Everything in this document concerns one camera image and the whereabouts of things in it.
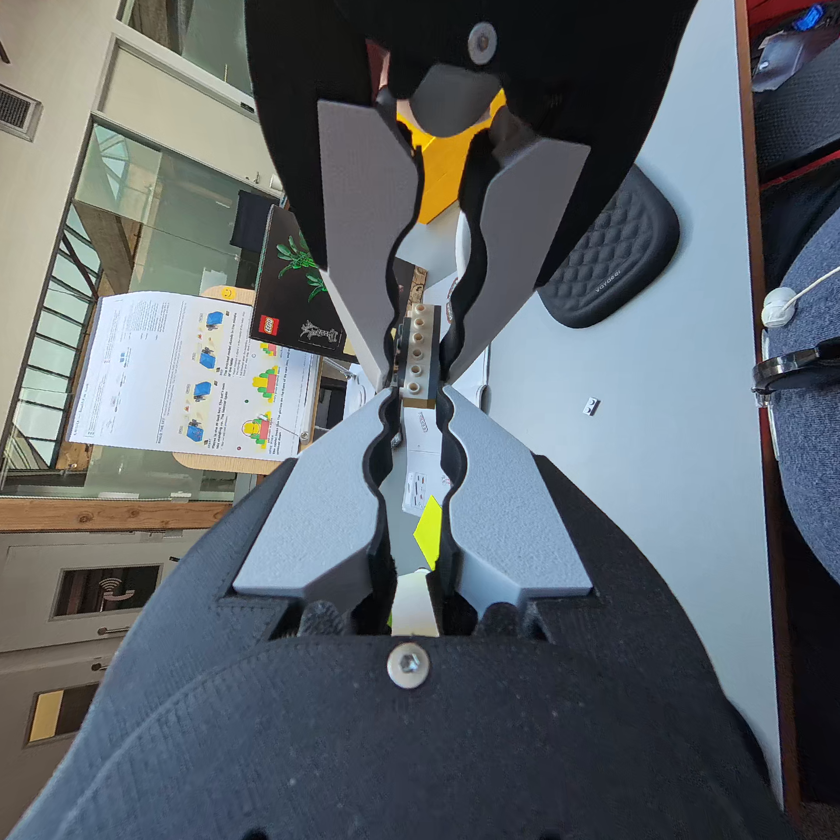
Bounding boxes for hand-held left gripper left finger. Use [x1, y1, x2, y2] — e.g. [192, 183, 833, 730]
[231, 386, 401, 634]

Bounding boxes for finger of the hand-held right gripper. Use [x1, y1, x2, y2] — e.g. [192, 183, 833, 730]
[317, 98, 422, 389]
[440, 130, 593, 383]

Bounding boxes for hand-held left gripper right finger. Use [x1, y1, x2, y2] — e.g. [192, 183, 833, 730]
[436, 385, 595, 618]

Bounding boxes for grey lego assembly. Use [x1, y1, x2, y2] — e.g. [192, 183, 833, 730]
[390, 303, 442, 411]

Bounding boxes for lego instruction booklet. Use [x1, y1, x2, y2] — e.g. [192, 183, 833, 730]
[400, 272, 492, 514]

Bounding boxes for lego set box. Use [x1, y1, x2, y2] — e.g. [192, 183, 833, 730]
[251, 205, 427, 358]

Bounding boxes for yellow plastic bin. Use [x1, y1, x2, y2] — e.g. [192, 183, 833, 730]
[394, 88, 509, 225]

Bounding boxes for yellow-green sticky note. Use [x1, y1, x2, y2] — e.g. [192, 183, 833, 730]
[412, 494, 444, 571]

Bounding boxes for black wrist rest pad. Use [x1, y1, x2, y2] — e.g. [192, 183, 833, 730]
[538, 164, 680, 329]

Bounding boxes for white green-striped paper cup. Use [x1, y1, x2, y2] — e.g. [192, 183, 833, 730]
[388, 570, 441, 637]

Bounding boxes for printed instruction sheet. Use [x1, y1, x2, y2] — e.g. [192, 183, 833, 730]
[66, 292, 322, 457]

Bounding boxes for black plastic buckle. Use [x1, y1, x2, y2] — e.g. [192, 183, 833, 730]
[751, 343, 840, 395]

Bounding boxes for white cable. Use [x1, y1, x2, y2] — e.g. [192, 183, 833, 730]
[761, 264, 840, 329]

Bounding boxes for wall air vent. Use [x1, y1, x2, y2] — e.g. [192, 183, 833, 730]
[0, 85, 43, 142]

